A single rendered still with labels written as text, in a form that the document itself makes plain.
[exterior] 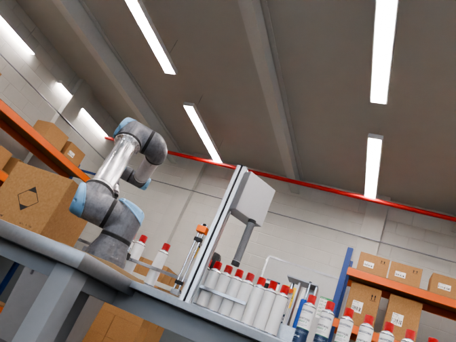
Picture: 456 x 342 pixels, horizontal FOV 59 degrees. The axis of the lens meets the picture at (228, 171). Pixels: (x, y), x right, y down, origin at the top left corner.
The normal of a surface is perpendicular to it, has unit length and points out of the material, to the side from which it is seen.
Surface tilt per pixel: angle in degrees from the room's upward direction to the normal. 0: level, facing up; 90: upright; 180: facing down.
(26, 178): 90
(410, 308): 90
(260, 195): 90
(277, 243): 90
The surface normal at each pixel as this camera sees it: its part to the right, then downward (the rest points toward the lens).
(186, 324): -0.22, -0.48
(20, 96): 0.89, 0.22
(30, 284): 0.03, -0.34
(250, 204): 0.62, -0.08
